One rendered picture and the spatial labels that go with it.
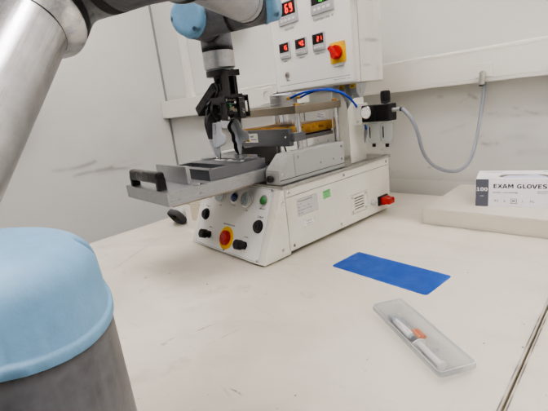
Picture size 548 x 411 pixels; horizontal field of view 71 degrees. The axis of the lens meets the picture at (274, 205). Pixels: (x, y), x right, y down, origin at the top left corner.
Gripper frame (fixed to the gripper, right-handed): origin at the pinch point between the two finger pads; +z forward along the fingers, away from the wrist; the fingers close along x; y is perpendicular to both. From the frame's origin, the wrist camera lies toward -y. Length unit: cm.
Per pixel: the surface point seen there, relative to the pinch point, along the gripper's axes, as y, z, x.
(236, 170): 10.0, 3.1, -4.9
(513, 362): 69, 26, -7
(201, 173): 6.8, 2.5, -12.4
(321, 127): 10.4, -2.9, 25.7
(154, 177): 6.7, 1.1, -23.7
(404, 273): 44, 26, 9
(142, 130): -139, -4, 38
